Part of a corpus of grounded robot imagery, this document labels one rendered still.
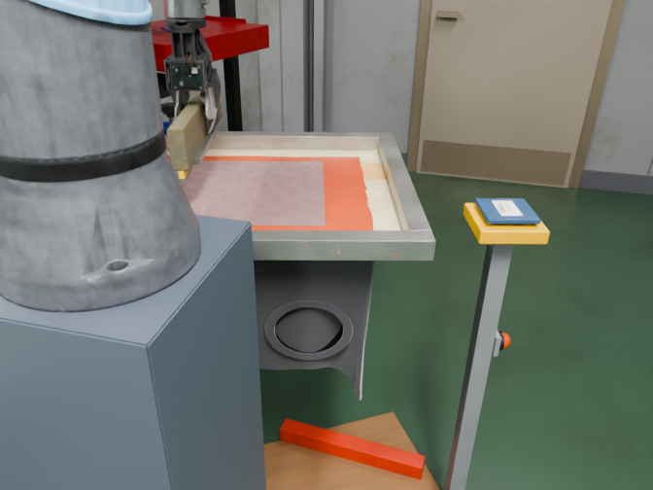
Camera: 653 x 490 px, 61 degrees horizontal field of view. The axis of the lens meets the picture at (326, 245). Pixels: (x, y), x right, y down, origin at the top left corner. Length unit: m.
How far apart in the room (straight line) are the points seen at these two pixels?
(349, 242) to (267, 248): 0.13
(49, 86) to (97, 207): 0.08
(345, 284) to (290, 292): 0.10
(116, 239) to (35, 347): 0.09
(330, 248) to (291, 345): 0.29
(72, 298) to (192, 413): 0.13
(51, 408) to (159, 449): 0.08
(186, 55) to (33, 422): 0.73
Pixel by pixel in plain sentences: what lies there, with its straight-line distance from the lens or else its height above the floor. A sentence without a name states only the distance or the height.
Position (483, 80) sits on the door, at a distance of 3.79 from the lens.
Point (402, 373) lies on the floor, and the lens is 2.16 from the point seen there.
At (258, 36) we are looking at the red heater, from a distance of 2.44.
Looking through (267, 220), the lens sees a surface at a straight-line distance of 1.06.
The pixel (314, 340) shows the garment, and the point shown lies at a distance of 1.12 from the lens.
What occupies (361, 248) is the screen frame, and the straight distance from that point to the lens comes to 0.92.
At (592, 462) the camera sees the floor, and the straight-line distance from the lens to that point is 2.05.
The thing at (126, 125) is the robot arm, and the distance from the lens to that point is 0.38.
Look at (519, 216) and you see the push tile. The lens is 1.11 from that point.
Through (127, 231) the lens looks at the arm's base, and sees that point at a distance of 0.39.
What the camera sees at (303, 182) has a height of 0.96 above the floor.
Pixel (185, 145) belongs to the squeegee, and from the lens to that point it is 0.99.
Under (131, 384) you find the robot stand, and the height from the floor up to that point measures 1.16.
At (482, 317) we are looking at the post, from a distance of 1.23.
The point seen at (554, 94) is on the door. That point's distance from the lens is 3.84.
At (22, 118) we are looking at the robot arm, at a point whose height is 1.32.
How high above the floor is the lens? 1.42
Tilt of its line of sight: 29 degrees down
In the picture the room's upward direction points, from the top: 1 degrees clockwise
